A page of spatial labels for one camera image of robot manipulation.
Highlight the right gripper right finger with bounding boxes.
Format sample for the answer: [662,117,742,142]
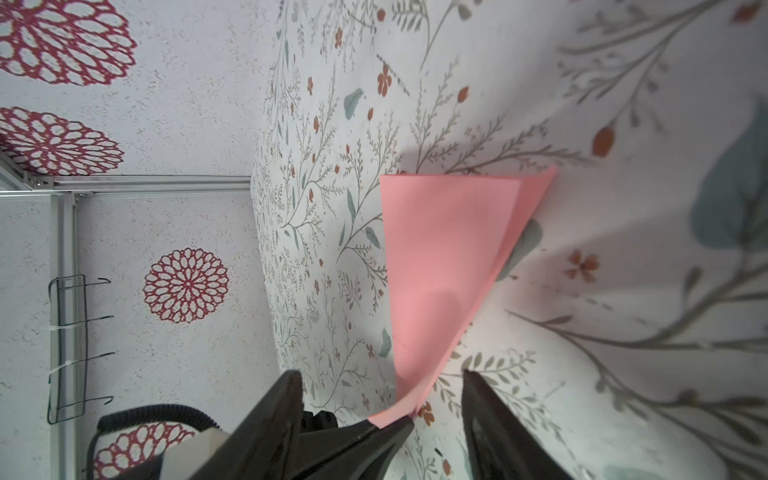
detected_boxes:
[462,370,572,480]

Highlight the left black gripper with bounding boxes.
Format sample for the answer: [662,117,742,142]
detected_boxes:
[287,410,414,479]

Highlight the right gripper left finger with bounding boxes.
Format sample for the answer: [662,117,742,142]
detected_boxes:
[193,370,303,479]

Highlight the pink square paper sheet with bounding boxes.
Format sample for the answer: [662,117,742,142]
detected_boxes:
[369,167,558,428]

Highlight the black wire wall rack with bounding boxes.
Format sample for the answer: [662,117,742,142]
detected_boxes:
[46,274,114,426]

